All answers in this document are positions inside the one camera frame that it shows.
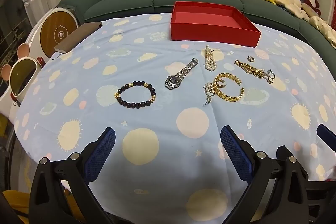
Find yellow stool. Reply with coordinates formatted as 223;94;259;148
0;187;87;224

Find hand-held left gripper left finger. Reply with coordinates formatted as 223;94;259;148
28;127;116;224

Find red cardboard box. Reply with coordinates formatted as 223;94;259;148
170;1;262;47

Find beige satin cushion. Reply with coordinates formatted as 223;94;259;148
302;2;336;48

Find silver metal wristwatch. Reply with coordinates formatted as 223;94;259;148
165;57;199;90

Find dark beaded bracelet gold beads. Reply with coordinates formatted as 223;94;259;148
115;80;157;109

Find dark green sofa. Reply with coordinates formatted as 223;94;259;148
56;0;336;50

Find brown notebook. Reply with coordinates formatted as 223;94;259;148
54;22;103;54

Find white pearl bracelet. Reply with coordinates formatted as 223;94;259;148
204;44;217;72

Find gold woven bangle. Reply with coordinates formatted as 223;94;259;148
213;72;244;102

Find white mouse-eared device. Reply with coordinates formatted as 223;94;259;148
0;44;45;122

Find white round device wooden disc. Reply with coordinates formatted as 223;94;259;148
28;7;78;59

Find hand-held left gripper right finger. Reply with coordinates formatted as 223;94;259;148
220;126;319;224

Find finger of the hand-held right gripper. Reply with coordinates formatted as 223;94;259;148
316;124;336;159

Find silver floral drop earring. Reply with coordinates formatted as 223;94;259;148
262;70;275;84
203;81;218;106

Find gold link wristwatch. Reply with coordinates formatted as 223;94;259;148
234;59;265;79

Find light blue planet-print tablecloth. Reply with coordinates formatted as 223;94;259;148
12;13;336;214

